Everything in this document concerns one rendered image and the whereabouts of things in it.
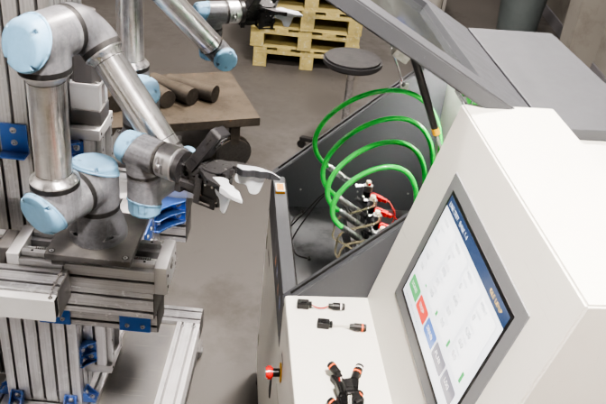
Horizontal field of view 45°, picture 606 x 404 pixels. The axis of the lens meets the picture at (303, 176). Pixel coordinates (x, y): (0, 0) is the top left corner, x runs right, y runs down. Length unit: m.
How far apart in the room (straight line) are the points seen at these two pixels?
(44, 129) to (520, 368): 1.11
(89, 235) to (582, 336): 1.26
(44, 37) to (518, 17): 5.93
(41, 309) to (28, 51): 0.70
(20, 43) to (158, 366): 1.53
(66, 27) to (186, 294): 2.01
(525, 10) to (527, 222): 5.88
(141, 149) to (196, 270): 2.08
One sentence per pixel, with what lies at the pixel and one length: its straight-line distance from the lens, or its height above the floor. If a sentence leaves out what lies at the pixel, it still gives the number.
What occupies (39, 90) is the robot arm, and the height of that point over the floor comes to 1.52.
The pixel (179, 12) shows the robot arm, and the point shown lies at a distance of 2.28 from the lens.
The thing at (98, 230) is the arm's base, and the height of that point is 1.09.
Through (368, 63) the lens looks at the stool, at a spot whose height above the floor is 0.68.
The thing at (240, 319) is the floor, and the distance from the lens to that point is 3.34.
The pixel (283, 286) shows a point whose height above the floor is 0.95.
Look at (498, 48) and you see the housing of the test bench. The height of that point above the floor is 1.50.
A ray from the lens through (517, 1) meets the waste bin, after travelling 7.15.
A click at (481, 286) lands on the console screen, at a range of 1.43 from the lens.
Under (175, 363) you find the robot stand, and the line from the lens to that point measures 2.82.
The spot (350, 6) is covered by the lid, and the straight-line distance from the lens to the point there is 1.56.
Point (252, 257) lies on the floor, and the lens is 3.70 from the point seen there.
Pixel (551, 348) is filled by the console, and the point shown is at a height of 1.45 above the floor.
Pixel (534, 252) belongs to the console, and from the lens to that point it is 1.31.
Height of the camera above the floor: 2.22
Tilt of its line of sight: 30 degrees down
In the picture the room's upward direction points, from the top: 6 degrees clockwise
